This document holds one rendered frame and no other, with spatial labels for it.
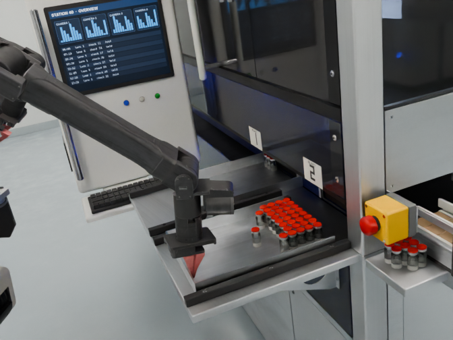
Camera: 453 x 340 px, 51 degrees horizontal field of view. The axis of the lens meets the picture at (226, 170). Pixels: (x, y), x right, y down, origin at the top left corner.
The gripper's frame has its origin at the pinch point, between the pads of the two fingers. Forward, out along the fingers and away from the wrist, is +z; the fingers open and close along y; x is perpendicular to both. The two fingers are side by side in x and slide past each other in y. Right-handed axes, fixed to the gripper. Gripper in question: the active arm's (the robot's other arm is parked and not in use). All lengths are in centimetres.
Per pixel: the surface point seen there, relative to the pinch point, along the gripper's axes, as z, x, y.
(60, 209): 92, 275, -30
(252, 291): 0.9, -10.3, 10.1
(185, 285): 2.2, -0.4, -1.9
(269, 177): -3, 40, 38
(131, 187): 7, 76, -1
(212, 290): -0.2, -8.3, 2.0
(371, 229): -13.4, -19.9, 31.8
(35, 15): -55, 82, -24
